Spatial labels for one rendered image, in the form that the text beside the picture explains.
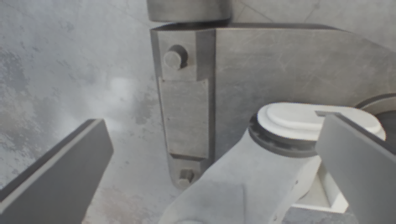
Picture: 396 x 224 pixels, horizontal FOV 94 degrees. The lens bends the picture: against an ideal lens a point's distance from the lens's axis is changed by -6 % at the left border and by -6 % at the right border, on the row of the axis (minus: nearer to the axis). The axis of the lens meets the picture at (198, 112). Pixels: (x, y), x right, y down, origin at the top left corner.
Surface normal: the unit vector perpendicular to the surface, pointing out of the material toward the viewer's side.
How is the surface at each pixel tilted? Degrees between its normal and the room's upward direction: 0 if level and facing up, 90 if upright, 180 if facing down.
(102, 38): 0
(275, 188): 90
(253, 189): 90
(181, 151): 0
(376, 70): 0
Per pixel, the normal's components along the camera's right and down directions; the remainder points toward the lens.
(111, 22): -0.22, 0.48
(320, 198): -0.03, -0.87
